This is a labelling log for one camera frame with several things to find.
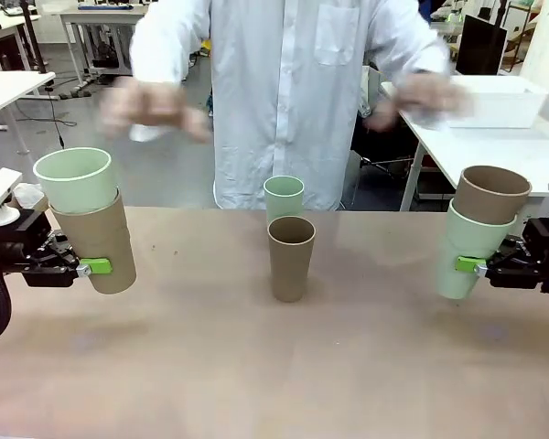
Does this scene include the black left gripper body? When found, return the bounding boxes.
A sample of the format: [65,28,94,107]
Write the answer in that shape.
[0,208,81,289]

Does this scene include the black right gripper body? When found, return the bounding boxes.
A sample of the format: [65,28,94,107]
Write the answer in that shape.
[484,217,549,296]

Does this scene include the green plastic cup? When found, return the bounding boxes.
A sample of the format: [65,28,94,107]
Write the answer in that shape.
[435,198,518,301]
[263,175,306,224]
[32,146,120,215]

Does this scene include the brown plastic cup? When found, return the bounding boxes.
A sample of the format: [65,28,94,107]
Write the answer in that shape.
[48,187,137,295]
[452,165,533,226]
[267,215,317,304]

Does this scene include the white plastic basket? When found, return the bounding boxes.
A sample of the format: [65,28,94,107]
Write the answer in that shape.
[446,75,549,130]

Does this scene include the person's left forearm white sleeve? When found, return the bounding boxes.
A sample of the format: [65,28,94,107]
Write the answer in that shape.
[370,0,452,82]

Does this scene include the person's right hand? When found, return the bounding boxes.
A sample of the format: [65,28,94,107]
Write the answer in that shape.
[98,77,214,143]

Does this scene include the person's left hand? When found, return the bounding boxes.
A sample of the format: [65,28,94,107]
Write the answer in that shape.
[370,72,475,133]

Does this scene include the cardboard box with paper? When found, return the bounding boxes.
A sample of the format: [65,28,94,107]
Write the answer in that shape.
[9,182,51,214]

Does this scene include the white side table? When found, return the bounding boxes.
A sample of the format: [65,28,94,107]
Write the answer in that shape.
[380,80,549,198]

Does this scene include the white table with pole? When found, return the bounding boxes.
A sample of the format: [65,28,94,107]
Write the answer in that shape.
[0,70,57,121]

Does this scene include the black pole stand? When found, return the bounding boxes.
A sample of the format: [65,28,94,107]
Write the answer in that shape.
[18,0,48,75]

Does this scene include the black monitor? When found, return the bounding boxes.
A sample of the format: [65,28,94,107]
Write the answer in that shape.
[455,14,508,77]

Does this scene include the grey workbench desk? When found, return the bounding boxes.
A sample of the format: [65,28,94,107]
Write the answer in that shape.
[59,3,141,91]

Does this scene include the person in white lab coat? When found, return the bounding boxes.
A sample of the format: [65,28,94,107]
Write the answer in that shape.
[130,0,452,211]

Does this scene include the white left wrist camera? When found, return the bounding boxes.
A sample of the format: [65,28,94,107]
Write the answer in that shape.
[0,167,24,226]

